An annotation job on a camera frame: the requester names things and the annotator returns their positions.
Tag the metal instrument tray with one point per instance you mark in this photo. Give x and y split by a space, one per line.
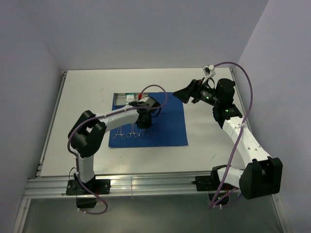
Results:
119 99

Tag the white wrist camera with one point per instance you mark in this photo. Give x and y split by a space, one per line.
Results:
152 103
209 71

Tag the steel surgical scissors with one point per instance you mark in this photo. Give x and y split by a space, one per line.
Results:
144 133

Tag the green white gauze packet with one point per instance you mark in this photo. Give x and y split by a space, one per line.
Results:
130 97

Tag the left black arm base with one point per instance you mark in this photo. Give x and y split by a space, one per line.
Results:
85 199

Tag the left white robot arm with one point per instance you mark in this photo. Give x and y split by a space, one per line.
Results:
86 136

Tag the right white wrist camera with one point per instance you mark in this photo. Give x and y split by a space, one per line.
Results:
209 71

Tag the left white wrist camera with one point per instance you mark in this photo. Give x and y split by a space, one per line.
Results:
152 103

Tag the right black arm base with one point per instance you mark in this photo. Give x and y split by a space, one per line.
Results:
209 182

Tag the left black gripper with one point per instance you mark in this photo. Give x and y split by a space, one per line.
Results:
144 123

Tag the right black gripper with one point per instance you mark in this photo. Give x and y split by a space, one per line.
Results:
193 89

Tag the blue surgical drape cloth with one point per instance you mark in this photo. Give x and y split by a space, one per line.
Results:
168 129

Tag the steel hemostat forceps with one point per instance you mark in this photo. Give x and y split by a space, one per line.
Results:
132 133

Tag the steel needle holder forceps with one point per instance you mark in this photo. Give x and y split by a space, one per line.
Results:
118 134

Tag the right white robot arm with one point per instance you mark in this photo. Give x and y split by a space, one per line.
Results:
262 173

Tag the aluminium extrusion rail frame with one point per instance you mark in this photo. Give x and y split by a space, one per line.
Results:
152 189

